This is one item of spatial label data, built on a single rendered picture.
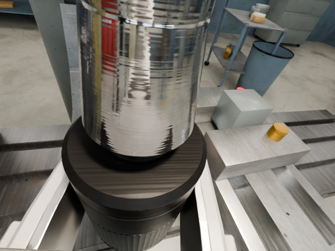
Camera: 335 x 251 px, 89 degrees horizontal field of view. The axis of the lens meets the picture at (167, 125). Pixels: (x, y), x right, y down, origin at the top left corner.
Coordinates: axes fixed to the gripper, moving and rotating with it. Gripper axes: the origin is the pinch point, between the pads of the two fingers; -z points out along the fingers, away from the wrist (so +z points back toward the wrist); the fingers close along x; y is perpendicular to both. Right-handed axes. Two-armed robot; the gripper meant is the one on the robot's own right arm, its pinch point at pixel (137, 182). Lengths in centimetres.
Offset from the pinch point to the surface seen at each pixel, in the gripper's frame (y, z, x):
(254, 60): 61, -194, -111
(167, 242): 28.1, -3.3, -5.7
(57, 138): 20.0, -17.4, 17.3
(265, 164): 10.6, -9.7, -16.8
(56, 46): 14, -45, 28
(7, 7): 87, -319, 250
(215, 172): 11.8, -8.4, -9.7
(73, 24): 7.7, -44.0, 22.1
